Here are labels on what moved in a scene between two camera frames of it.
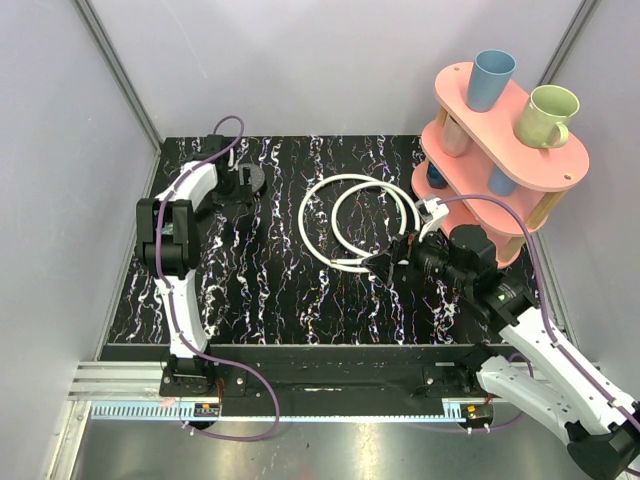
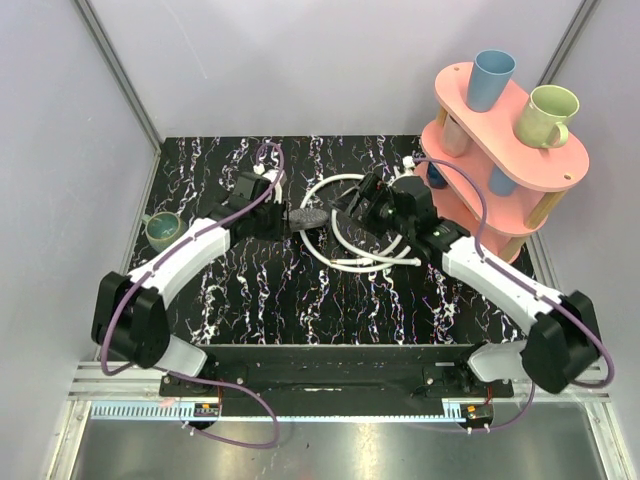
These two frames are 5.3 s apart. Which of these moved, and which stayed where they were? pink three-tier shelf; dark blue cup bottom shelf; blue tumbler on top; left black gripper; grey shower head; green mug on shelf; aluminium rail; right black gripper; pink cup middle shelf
Moved: right black gripper; left black gripper; grey shower head
Stayed: aluminium rail; pink three-tier shelf; blue tumbler on top; green mug on shelf; pink cup middle shelf; dark blue cup bottom shelf
